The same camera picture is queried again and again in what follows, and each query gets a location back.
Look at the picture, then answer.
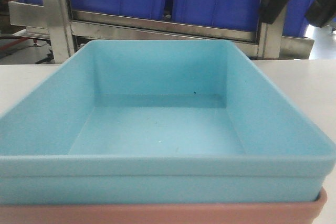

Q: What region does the light blue plastic box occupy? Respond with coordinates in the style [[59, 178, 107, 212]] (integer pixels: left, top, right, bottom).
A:
[[1, 40, 335, 205]]

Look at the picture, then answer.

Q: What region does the pink plastic box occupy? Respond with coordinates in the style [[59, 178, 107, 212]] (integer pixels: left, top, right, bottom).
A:
[[1, 189, 327, 223]]

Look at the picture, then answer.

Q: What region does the dark blue crate right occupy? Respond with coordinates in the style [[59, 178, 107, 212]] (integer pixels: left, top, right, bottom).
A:
[[282, 0, 314, 37]]

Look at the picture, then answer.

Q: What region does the stainless steel shelf rack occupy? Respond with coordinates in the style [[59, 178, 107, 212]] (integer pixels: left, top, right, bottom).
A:
[[9, 0, 314, 63]]

